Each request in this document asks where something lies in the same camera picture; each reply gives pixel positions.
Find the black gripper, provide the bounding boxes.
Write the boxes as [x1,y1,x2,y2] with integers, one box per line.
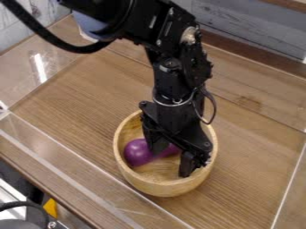
[140,101,213,178]

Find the purple toy eggplant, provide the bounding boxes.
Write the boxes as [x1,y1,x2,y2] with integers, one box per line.
[123,139,182,167]

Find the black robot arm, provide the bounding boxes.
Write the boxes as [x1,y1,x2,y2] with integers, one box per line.
[57,0,213,177]

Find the brown wooden bowl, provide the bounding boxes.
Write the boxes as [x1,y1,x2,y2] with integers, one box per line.
[113,110,220,197]

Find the clear acrylic tray walls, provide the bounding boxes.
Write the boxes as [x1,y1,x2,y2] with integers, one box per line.
[0,8,306,229]

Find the yellow black machine base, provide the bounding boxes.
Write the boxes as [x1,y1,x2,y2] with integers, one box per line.
[0,160,94,229]

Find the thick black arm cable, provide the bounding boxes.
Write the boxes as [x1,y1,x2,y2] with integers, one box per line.
[0,0,118,55]

